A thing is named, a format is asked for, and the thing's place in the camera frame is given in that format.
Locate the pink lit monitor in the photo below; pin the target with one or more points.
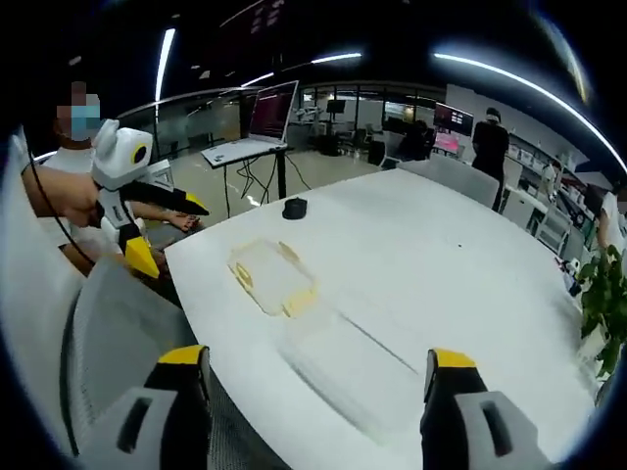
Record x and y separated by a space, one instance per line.
453 120

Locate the white office chair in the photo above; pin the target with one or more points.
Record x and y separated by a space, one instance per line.
450 178

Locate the white shelving unit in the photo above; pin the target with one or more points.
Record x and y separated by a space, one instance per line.
534 156

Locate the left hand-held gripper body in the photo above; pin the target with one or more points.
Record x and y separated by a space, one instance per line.
117 161

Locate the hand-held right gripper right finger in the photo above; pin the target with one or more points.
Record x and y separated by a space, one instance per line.
470 426

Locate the clear container with yellow clips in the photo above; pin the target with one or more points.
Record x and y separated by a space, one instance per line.
274 276

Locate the person's left hand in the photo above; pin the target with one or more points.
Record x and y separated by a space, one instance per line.
83 208

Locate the grey mesh office chair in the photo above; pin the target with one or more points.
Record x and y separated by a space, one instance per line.
122 318

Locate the green potted plant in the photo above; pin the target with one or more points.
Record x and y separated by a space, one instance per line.
605 303

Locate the black laptop stand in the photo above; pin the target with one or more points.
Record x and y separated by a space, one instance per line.
281 176

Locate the long ceiling light strip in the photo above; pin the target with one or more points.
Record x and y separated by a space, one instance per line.
165 59
514 78

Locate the short ceiling light strip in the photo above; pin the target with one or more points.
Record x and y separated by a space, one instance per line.
338 58
257 79

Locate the open silver laptop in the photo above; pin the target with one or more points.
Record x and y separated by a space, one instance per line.
269 112

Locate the clear plastic container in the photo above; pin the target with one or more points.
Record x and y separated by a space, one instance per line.
343 372

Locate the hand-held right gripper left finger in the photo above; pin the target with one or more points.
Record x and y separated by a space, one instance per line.
147 421

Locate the small white object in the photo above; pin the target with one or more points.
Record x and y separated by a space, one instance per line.
570 271

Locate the black computer mouse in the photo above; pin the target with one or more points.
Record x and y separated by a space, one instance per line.
295 208

